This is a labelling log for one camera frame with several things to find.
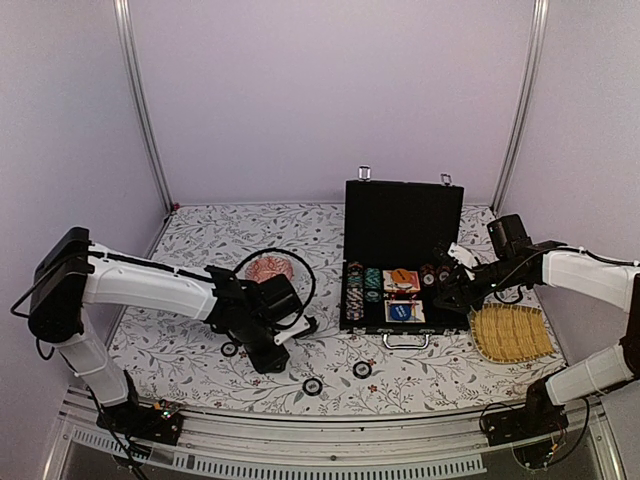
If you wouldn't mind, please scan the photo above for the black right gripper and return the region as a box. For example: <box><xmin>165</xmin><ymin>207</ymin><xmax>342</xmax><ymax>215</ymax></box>
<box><xmin>435</xmin><ymin>257</ymin><xmax>526</xmax><ymax>314</ymax></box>

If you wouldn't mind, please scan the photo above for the orange big blind button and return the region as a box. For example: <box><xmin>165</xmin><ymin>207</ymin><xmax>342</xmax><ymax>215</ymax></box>
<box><xmin>391</xmin><ymin>268</ymin><xmax>412</xmax><ymax>284</ymax></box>

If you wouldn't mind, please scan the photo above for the red card deck box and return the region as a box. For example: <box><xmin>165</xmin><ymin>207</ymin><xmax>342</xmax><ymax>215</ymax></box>
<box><xmin>382</xmin><ymin>270</ymin><xmax>420</xmax><ymax>293</ymax></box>

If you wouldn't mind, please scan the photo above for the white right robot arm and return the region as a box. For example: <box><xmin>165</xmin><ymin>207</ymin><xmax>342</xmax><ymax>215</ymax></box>
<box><xmin>434</xmin><ymin>214</ymin><xmax>639</xmax><ymax>436</ymax></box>

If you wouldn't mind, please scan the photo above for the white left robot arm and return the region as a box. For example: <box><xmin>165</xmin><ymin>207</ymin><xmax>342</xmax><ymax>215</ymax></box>
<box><xmin>10</xmin><ymin>227</ymin><xmax>318</xmax><ymax>434</ymax></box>

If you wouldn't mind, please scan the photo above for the poker chip far left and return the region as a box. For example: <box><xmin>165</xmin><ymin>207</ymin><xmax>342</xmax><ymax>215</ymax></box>
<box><xmin>220</xmin><ymin>341</ymin><xmax>239</xmax><ymax>358</ymax></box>

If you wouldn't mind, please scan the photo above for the poker chip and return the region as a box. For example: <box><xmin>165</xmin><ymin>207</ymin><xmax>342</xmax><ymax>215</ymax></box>
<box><xmin>352</xmin><ymin>361</ymin><xmax>372</xmax><ymax>379</ymax></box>
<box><xmin>220</xmin><ymin>341</ymin><xmax>239</xmax><ymax>358</ymax></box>

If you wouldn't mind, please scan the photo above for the poker chip centre low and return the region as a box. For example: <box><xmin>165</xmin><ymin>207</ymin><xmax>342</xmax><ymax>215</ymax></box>
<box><xmin>302</xmin><ymin>378</ymin><xmax>323</xmax><ymax>396</ymax></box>

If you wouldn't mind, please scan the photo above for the blue card deck box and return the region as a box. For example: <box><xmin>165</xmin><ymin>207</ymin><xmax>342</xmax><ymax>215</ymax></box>
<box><xmin>384</xmin><ymin>300</ymin><xmax>426</xmax><ymax>324</ymax></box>

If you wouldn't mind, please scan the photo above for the blue small blind button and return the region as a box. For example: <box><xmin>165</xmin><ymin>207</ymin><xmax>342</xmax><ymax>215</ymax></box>
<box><xmin>389</xmin><ymin>304</ymin><xmax>412</xmax><ymax>322</ymax></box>

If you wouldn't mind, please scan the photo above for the black poker case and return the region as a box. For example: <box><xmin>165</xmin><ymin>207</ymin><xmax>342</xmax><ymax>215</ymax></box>
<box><xmin>339</xmin><ymin>165</ymin><xmax>469</xmax><ymax>337</ymax></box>

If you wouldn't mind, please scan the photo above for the green chip row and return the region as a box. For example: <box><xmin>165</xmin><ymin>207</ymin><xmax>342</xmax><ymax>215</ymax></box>
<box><xmin>364</xmin><ymin>268</ymin><xmax>383</xmax><ymax>303</ymax></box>

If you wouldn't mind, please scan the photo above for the woven bamboo tray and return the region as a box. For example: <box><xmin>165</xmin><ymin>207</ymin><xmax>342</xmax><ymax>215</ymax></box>
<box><xmin>470</xmin><ymin>304</ymin><xmax>555</xmax><ymax>364</ymax></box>

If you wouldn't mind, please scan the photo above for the poker chip right upper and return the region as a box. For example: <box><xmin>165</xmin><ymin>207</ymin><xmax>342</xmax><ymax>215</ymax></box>
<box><xmin>352</xmin><ymin>361</ymin><xmax>372</xmax><ymax>379</ymax></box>

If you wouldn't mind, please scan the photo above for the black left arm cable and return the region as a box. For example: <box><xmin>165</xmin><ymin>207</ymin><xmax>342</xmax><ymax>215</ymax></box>
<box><xmin>234</xmin><ymin>247</ymin><xmax>317</xmax><ymax>329</ymax></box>

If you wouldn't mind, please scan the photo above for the chrome case handle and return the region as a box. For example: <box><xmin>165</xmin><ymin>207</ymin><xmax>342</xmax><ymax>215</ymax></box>
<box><xmin>382</xmin><ymin>333</ymin><xmax>430</xmax><ymax>351</ymax></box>

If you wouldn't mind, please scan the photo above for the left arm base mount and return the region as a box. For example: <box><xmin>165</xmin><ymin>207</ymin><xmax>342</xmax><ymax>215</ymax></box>
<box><xmin>96</xmin><ymin>378</ymin><xmax>184</xmax><ymax>446</ymax></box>

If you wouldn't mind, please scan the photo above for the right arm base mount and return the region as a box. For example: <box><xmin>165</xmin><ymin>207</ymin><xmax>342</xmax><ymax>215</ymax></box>
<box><xmin>479</xmin><ymin>378</ymin><xmax>569</xmax><ymax>469</ymax></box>

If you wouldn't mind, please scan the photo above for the front aluminium rail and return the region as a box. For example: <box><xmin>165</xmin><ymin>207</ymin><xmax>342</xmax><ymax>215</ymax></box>
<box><xmin>43</xmin><ymin>389</ymin><xmax>626</xmax><ymax>479</ymax></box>

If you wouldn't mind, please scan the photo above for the right aluminium frame post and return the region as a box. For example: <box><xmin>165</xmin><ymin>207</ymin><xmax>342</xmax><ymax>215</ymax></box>
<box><xmin>490</xmin><ymin>0</ymin><xmax>550</xmax><ymax>215</ymax></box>

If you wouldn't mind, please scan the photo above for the aluminium frame post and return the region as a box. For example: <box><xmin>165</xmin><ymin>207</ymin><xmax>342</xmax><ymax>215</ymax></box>
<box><xmin>113</xmin><ymin>0</ymin><xmax>174</xmax><ymax>214</ymax></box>
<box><xmin>490</xmin><ymin>0</ymin><xmax>550</xmax><ymax>215</ymax></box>

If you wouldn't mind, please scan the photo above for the left aluminium frame post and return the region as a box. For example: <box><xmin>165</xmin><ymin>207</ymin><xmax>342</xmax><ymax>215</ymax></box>
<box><xmin>113</xmin><ymin>0</ymin><xmax>174</xmax><ymax>214</ymax></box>

